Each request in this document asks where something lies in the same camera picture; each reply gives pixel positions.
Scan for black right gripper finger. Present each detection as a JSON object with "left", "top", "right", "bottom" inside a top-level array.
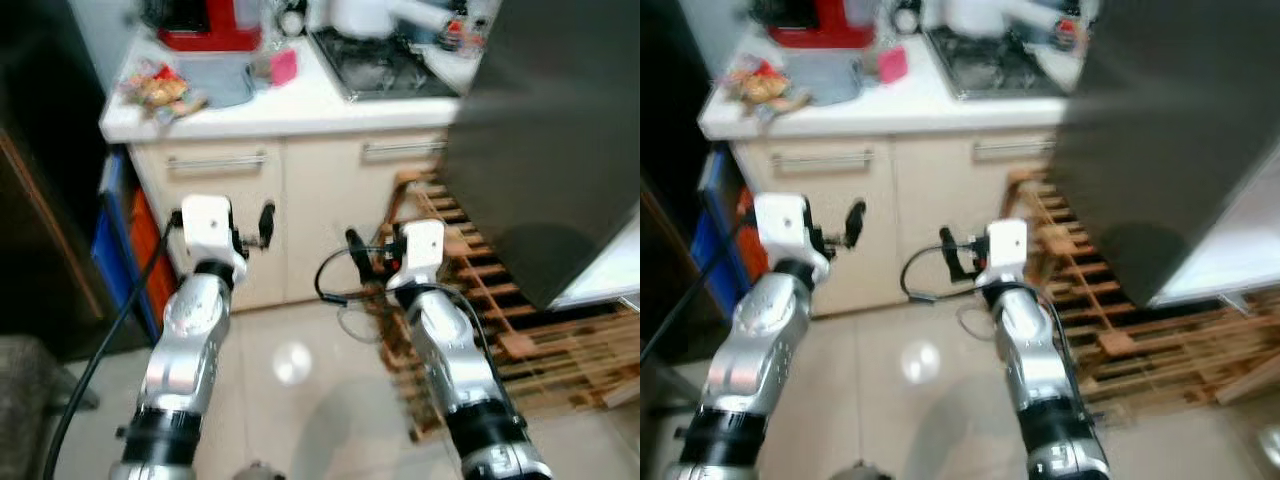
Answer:
[
  {"left": 937, "top": 225, "right": 967, "bottom": 283},
  {"left": 345, "top": 227, "right": 374, "bottom": 279}
]

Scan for beige kitchen cabinet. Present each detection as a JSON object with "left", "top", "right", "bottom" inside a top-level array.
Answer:
[
  {"left": 128, "top": 126, "right": 473, "bottom": 313},
  {"left": 728, "top": 126, "right": 1063, "bottom": 319}
]

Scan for blue plastic crate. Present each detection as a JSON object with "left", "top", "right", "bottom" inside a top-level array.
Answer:
[
  {"left": 693, "top": 146, "right": 763, "bottom": 313},
  {"left": 90, "top": 148, "right": 179, "bottom": 343}
]

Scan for pink sponge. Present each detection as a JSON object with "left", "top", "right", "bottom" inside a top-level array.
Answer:
[
  {"left": 877, "top": 44, "right": 910, "bottom": 86},
  {"left": 269, "top": 47, "right": 300, "bottom": 88}
]

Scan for colourful snack packets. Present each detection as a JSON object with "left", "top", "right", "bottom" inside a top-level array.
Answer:
[
  {"left": 118, "top": 60, "right": 209, "bottom": 123},
  {"left": 723, "top": 56, "right": 813, "bottom": 119}
]

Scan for dark wooden door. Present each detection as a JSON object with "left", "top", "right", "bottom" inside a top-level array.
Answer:
[
  {"left": 0, "top": 0, "right": 133, "bottom": 363},
  {"left": 640, "top": 0, "right": 743, "bottom": 353}
]

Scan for black stove top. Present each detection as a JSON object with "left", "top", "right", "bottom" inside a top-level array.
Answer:
[
  {"left": 308, "top": 26, "right": 463, "bottom": 103},
  {"left": 924, "top": 24, "right": 1073, "bottom": 101}
]

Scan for wooden slat rack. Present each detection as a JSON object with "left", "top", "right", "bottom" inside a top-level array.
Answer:
[
  {"left": 372, "top": 168, "right": 641, "bottom": 443},
  {"left": 1003, "top": 163, "right": 1280, "bottom": 409}
]

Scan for red kitchen appliance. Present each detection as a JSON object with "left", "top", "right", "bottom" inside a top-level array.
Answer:
[
  {"left": 750, "top": 0, "right": 878, "bottom": 51},
  {"left": 140, "top": 0, "right": 265, "bottom": 53}
]

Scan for white pot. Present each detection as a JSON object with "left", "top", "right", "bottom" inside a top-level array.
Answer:
[
  {"left": 328, "top": 0, "right": 473, "bottom": 43},
  {"left": 938, "top": 0, "right": 1089, "bottom": 43}
]

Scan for grey fabric stool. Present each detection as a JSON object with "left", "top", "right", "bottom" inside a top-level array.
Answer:
[{"left": 0, "top": 334, "right": 101, "bottom": 480}]

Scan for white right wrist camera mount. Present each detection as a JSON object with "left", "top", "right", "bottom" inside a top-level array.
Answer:
[
  {"left": 974, "top": 217, "right": 1032, "bottom": 293},
  {"left": 387, "top": 219, "right": 447, "bottom": 293}
]

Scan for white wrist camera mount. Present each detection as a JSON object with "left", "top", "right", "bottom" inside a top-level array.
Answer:
[
  {"left": 752, "top": 192, "right": 831, "bottom": 283},
  {"left": 974, "top": 217, "right": 1032, "bottom": 293},
  {"left": 181, "top": 195, "right": 250, "bottom": 283},
  {"left": 387, "top": 219, "right": 447, "bottom": 293}
]

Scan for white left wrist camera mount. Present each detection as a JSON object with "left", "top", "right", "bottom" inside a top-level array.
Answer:
[
  {"left": 181, "top": 195, "right": 250, "bottom": 283},
  {"left": 752, "top": 192, "right": 831, "bottom": 283}
]

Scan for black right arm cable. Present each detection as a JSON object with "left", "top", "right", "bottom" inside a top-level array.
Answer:
[
  {"left": 314, "top": 244, "right": 393, "bottom": 307},
  {"left": 899, "top": 243, "right": 987, "bottom": 304}
]

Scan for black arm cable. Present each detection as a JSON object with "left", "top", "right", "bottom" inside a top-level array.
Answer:
[
  {"left": 314, "top": 244, "right": 393, "bottom": 307},
  {"left": 899, "top": 243, "right": 987, "bottom": 304},
  {"left": 640, "top": 210, "right": 759, "bottom": 369},
  {"left": 38, "top": 210, "right": 185, "bottom": 480}
]

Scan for long silver cabinet handle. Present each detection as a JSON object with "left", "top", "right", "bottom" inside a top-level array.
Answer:
[
  {"left": 164, "top": 151, "right": 270, "bottom": 175},
  {"left": 768, "top": 149, "right": 877, "bottom": 174}
]

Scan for short silver cabinet handle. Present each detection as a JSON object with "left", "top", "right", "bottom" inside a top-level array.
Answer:
[
  {"left": 359, "top": 138, "right": 449, "bottom": 163},
  {"left": 971, "top": 135, "right": 1057, "bottom": 162}
]

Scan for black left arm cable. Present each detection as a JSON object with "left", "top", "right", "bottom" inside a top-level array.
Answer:
[
  {"left": 38, "top": 210, "right": 185, "bottom": 480},
  {"left": 640, "top": 210, "right": 759, "bottom": 369}
]

